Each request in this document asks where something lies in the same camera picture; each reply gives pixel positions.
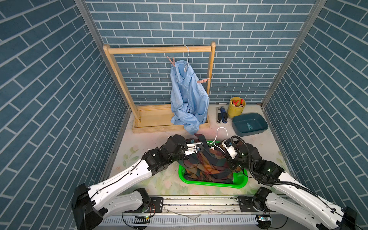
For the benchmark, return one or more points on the yellow metal bucket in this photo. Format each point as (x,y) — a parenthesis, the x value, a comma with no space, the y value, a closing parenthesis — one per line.
(235,111)

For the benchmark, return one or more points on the white wire hanger plaid shirt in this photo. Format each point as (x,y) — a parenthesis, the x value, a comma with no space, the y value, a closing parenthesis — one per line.
(221,133)

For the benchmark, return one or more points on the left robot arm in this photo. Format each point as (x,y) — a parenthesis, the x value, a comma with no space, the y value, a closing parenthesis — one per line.
(129,181)

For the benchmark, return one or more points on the white black stapler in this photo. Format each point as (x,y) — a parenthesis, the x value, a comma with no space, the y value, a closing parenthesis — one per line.
(219,115)

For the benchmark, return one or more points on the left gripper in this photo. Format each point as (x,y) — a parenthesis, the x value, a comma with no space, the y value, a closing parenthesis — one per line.
(184,157)

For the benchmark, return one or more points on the light blue long-sleeve shirt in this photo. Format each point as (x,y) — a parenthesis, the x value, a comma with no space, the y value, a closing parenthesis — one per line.
(189,99)

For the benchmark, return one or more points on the plaid long-sleeve shirt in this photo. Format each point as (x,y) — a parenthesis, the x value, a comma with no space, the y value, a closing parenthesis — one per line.
(210,165)

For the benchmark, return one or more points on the red clothespins in bucket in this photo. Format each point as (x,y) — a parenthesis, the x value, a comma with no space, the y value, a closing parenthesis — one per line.
(237,103)

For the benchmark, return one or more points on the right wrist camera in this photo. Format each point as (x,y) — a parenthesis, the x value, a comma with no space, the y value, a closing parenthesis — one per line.
(227,144)

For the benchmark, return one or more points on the white wire hanger blue shirt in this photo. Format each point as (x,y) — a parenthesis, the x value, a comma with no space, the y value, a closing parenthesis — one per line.
(187,54)

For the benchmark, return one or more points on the teal plastic tub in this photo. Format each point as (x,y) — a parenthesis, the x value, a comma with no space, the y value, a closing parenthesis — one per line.
(257,121)

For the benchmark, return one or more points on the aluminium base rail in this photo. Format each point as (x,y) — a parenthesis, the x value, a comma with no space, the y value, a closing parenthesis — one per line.
(139,210)

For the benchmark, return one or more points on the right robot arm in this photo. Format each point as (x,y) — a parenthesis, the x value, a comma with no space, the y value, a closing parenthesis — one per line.
(281,193)

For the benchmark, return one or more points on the wooden clothes rack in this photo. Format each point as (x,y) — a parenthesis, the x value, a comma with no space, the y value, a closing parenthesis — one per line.
(154,118)

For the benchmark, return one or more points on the pink clothespin left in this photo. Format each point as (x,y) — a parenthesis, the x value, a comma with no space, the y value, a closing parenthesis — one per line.
(172,61)

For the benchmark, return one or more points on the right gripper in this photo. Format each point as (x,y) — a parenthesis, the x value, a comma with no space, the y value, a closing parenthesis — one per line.
(229,160)

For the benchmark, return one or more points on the blue black stapler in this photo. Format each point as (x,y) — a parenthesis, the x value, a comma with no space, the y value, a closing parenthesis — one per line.
(224,116)

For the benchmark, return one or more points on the green plastic basket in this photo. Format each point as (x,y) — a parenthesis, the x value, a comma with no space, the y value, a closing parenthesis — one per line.
(240,179)

